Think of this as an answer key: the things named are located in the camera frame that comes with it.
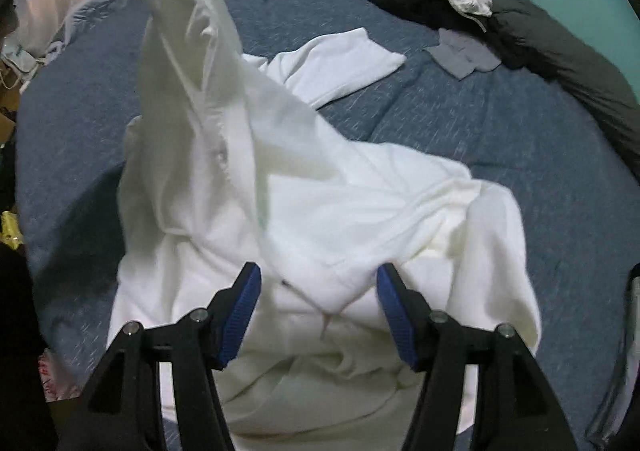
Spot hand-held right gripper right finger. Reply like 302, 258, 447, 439
376, 263, 578, 451

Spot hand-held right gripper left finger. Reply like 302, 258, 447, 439
60, 262, 262, 451

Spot white long-sleeve shirt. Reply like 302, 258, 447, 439
107, 0, 543, 437

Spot pale blue cloth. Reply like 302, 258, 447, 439
0, 38, 46, 86

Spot pink floral cloth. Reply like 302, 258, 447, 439
37, 348, 81, 402

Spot bed with blue patterned sheet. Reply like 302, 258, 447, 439
15, 0, 640, 451

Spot yellow packet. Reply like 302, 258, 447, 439
0, 211, 23, 249

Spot light grey garment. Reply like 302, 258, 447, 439
424, 28, 502, 80

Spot dark grey duvet roll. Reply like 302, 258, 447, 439
262, 0, 640, 182

